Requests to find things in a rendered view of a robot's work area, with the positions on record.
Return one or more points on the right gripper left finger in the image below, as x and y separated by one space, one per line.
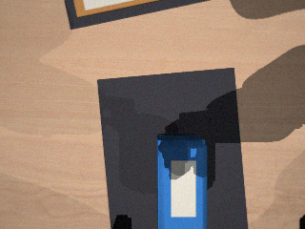
122 222

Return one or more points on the dark grey flat mat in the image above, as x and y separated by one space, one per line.
135 110

